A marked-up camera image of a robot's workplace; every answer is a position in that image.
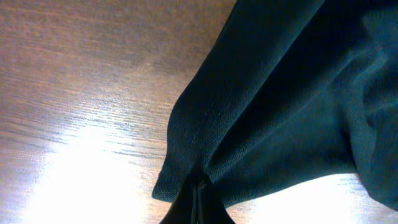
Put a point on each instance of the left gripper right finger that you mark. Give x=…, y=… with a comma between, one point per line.
x=210, y=207

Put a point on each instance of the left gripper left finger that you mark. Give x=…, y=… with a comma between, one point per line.
x=184, y=208

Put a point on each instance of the black t-shirt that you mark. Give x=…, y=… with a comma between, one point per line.
x=291, y=91

